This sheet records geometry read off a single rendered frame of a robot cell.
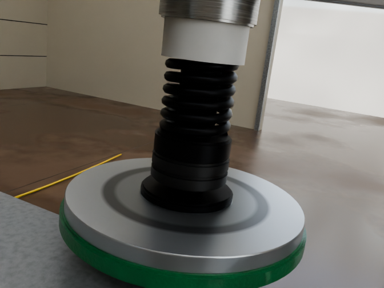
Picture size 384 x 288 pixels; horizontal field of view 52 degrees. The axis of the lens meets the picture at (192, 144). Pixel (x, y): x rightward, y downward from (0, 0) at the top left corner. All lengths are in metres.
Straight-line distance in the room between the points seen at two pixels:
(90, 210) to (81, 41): 6.16
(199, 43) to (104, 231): 0.15
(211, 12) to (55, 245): 0.24
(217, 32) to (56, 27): 6.51
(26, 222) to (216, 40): 0.26
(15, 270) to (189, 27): 0.23
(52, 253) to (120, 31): 5.69
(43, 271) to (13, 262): 0.03
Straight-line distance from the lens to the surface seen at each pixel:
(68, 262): 0.36
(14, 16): 6.50
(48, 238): 0.40
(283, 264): 0.31
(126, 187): 0.36
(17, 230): 0.41
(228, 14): 0.30
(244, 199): 0.37
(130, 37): 5.90
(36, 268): 0.36
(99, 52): 6.23
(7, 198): 0.48
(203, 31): 0.30
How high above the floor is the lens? 1.02
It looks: 15 degrees down
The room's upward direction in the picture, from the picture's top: 7 degrees clockwise
